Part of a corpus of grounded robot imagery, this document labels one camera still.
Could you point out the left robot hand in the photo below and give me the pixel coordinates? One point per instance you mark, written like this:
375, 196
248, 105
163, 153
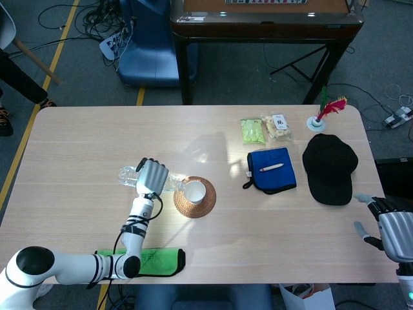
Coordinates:
153, 177

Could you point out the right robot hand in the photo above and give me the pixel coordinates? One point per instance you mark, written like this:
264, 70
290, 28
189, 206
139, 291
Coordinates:
397, 232

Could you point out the transparent plastic bottle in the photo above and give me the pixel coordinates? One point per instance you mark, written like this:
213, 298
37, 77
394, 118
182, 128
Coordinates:
127, 177

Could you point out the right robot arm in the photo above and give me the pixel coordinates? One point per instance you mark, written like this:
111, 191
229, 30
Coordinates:
406, 284

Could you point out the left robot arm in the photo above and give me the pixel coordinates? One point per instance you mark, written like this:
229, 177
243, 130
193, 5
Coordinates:
137, 226

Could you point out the white paper cup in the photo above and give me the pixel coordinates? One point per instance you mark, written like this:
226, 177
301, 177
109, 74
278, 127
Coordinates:
195, 193

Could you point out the round woven rattan coaster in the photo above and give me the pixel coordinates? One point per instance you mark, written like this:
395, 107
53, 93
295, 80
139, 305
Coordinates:
193, 211

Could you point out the black box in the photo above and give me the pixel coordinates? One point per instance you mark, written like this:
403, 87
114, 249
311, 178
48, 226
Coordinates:
395, 177

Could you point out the green microfiber cloth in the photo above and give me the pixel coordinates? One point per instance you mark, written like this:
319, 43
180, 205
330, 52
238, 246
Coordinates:
161, 261

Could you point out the black baseball cap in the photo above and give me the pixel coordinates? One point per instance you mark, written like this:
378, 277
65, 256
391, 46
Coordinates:
330, 168

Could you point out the white paper bag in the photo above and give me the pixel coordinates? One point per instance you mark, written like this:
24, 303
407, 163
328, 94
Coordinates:
309, 298

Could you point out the green snack packet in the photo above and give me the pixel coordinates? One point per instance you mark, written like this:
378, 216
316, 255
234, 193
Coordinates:
253, 131

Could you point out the grey power strip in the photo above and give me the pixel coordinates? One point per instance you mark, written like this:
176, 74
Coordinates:
397, 117

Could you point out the blue chair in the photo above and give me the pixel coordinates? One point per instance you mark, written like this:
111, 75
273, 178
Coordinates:
151, 61

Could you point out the beige pen with red band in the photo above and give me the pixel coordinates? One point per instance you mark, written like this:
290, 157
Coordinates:
272, 167

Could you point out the blue microfiber cloth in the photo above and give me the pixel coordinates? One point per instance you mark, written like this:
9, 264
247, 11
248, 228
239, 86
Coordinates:
274, 181

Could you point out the clear bread snack packet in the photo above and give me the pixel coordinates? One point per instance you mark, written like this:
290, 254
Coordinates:
279, 130

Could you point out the colourful feather shuttlecock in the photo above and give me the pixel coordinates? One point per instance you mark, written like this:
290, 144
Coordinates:
317, 122

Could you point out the white power strip with plugs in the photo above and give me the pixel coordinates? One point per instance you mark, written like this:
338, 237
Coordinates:
111, 46

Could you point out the person in black trousers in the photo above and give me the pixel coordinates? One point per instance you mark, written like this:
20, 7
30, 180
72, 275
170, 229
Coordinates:
19, 80

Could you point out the brown mahjong table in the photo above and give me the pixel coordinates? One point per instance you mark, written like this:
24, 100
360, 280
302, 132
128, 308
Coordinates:
264, 22

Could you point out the white chair with wooden legs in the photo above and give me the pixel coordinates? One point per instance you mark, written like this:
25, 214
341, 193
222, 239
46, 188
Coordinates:
6, 29

